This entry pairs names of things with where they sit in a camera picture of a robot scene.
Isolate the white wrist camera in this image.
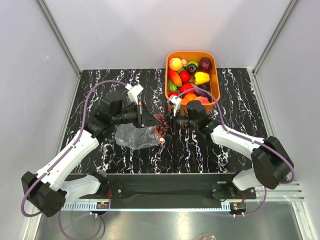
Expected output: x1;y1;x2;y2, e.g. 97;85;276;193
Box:
125;84;144;104
167;95;182;116

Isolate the yellow bell pepper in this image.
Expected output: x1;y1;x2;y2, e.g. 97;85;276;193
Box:
194;71;210;86

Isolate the clear orange zip bag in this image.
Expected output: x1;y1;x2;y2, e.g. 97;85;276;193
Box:
115;123;165;150

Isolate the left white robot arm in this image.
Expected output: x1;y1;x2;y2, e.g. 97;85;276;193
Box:
20;92;161;218

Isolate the peach top fruit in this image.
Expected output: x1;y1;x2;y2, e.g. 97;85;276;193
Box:
168;57;183;72

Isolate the dark mangosteen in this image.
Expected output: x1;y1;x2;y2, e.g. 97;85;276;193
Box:
186;64;199;74

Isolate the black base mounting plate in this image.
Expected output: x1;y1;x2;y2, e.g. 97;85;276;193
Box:
82;173;256;200

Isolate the red orange mango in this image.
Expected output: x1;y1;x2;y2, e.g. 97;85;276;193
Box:
168;69;183;88

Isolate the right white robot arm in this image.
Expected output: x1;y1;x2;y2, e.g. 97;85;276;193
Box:
167;96;294;199

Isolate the peach front fruit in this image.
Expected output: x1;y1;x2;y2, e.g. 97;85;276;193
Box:
195;96;210;104

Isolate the peach fruit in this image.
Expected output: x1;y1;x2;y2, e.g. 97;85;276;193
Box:
168;57;183;72
195;96;210;104

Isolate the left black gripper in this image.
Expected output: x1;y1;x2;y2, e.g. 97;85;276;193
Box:
112;100;162;129

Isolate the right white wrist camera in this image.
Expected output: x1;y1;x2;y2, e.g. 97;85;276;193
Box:
167;95;182;116

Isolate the grey slotted cable duct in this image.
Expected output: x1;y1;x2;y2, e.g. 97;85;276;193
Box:
61;199;231;212

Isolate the purple eggplant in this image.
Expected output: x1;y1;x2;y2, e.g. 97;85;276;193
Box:
192;84;212;102

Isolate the red apple centre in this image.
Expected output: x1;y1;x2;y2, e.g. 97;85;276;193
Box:
178;70;192;84

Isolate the dark red pomegranate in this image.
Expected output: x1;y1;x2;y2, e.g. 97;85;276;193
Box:
198;57;213;74

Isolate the green cucumber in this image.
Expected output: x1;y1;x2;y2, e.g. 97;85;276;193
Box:
168;80;178;92

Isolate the red tomato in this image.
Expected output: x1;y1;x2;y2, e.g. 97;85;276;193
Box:
180;83;195;94

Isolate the purple grape bunch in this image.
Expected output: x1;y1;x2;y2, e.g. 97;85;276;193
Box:
155;114;169;138

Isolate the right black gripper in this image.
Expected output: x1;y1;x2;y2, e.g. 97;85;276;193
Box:
157;107;198;136

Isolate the beige garlic bulb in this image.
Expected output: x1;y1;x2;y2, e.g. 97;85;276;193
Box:
181;59;188;67

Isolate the orange plastic basket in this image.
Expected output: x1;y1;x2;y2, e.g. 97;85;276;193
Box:
164;51;221;114

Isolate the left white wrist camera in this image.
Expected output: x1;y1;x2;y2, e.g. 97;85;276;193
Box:
125;84;144;104

